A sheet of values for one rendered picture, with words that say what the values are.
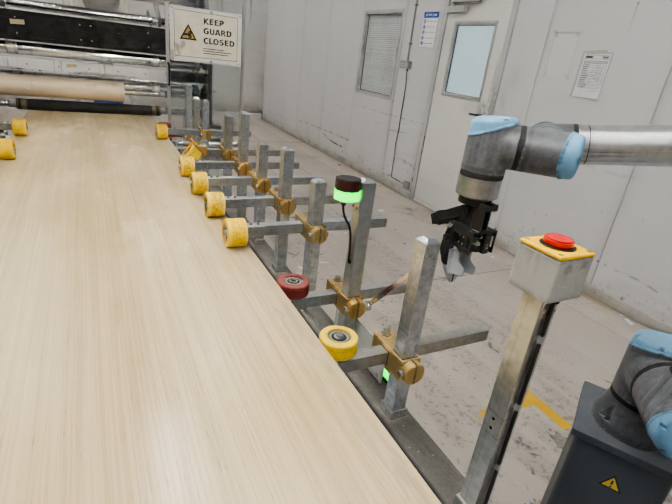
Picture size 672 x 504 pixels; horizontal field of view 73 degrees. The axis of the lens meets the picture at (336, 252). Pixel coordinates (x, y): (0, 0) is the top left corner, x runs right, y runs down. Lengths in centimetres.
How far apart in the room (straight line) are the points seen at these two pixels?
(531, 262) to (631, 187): 303
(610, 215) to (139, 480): 347
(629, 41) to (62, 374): 365
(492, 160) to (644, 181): 272
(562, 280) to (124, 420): 65
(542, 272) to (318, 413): 40
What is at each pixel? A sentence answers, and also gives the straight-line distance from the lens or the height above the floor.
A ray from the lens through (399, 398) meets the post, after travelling 106.
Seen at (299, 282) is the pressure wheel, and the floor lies 90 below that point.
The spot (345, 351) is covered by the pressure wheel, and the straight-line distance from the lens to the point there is 91.
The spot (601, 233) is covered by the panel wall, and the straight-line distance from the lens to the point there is 380.
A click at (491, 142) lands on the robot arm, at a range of 97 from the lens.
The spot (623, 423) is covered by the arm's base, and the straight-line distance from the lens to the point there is 145.
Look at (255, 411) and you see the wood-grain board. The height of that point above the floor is 90.
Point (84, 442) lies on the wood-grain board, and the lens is 76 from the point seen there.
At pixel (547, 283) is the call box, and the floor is 118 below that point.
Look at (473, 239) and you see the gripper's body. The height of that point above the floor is 110.
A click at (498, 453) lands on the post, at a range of 86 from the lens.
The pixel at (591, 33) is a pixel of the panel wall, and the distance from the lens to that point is 401.
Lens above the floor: 142
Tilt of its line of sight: 23 degrees down
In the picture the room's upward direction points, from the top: 7 degrees clockwise
